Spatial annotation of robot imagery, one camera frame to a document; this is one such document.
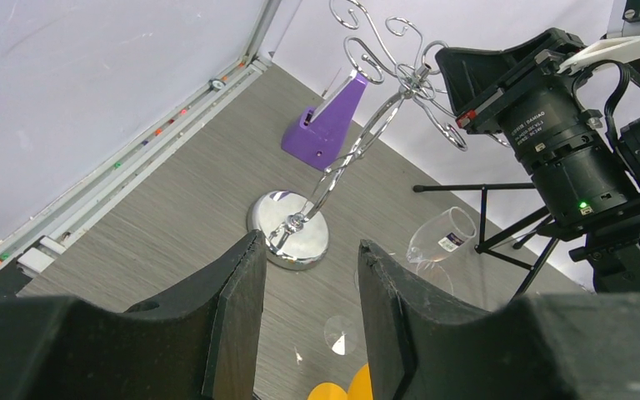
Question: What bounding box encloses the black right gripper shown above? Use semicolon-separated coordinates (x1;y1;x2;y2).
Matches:
435;28;585;134

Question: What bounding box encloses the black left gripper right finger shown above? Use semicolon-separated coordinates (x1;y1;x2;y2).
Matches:
357;239;640;399

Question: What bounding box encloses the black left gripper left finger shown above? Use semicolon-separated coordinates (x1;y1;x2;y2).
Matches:
0;230;267;399

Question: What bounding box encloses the yellow plastic wine glass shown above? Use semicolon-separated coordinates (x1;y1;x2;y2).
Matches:
307;363;373;400

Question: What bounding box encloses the chrome wine glass rack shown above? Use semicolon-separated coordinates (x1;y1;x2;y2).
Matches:
247;1;468;271

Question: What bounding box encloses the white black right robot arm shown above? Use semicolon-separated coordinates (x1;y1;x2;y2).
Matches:
435;28;640;293

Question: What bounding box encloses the clear wine glass with label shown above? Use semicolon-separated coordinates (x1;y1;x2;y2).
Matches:
405;207;477;294

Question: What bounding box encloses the purple plastic stand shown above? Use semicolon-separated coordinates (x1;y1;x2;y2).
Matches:
281;70;368;171

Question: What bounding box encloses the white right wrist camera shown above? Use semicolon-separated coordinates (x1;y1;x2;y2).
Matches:
558;0;640;75

